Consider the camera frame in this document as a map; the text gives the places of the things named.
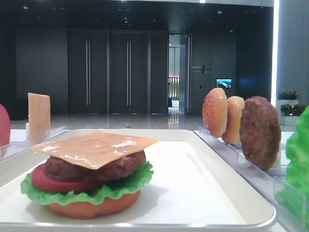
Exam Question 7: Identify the sesame top bun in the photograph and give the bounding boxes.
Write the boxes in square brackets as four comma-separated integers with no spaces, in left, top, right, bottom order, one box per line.
[202,87,227,138]

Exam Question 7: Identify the sesame bun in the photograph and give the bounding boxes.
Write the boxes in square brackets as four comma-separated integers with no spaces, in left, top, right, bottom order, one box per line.
[202,87,227,138]
[222,96,244,144]

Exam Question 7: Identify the brown meat patty in burger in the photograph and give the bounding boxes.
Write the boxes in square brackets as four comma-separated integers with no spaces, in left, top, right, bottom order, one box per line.
[44,150,146,181]

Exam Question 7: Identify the orange cheese slice on burger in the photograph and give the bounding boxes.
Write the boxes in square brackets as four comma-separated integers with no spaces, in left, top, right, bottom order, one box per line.
[29,132,158,170]

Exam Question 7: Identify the green lettuce leaf in burger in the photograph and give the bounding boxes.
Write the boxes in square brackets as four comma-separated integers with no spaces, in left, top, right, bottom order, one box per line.
[20,162,154,206]

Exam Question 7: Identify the standing brown meat patty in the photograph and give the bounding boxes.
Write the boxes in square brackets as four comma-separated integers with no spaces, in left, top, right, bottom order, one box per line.
[239,96,281,171]

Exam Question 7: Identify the standing orange cheese slice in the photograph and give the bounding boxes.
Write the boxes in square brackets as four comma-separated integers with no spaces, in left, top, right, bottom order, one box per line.
[28,93,51,139]

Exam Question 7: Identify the red tomato slice in burger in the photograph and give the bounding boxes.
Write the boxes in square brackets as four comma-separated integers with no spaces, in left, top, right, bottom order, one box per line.
[31,163,104,193]

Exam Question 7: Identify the standing red tomato slice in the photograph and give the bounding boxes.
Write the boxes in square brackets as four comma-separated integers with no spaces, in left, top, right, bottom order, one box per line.
[0,104,11,146]

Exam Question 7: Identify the standing green lettuce leaf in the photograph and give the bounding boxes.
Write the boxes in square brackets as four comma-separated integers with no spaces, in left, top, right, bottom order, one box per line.
[276,108,309,229]

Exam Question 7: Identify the dark double doors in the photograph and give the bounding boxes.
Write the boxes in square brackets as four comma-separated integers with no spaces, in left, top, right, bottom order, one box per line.
[68,30,169,114]

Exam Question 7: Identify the burger bottom bun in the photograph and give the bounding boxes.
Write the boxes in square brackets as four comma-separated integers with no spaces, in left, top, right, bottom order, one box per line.
[46,190,140,219]

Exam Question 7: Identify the potted plants in planter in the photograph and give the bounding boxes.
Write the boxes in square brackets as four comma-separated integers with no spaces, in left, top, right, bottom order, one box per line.
[276,89,305,126]

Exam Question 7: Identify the left clear acrylic rack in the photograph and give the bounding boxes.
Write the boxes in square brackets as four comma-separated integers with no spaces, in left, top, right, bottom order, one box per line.
[0,126,66,161]

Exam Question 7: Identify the clear acrylic rack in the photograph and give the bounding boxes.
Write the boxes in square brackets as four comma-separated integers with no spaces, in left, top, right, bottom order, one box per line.
[0,126,66,161]
[198,127,309,232]

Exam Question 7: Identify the right clear acrylic rack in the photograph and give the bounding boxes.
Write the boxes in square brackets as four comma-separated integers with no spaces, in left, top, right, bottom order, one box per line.
[198,127,309,232]

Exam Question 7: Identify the small wall screen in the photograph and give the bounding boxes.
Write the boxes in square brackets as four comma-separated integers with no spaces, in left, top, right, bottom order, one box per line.
[216,79,232,88]

